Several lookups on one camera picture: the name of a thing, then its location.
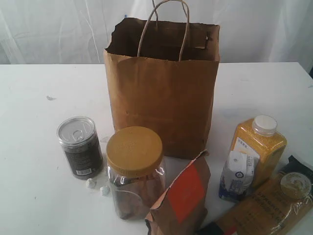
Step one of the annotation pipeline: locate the yellow grain bottle white cap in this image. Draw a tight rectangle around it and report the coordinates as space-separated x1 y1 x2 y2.
230 115 287 189

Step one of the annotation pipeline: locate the clear jar yellow lid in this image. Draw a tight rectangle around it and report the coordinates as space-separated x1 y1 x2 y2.
106 126 165 220

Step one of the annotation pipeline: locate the brown paper shopping bag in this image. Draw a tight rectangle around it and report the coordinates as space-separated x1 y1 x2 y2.
103 0 221 160

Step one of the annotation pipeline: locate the brown pouch orange label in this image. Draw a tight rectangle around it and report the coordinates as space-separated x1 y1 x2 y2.
145 150 211 235

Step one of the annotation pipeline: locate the white paper crumb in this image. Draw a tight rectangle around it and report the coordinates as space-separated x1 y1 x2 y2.
86 178 96 188

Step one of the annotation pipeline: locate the small white blue carton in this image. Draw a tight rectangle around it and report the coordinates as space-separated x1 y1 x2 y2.
219 150 259 202

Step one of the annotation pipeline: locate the dark can silver lid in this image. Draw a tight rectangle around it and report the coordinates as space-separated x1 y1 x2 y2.
57 116 103 180

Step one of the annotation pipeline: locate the spaghetti packet gold seal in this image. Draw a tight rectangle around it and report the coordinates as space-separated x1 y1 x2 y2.
197 155 313 235

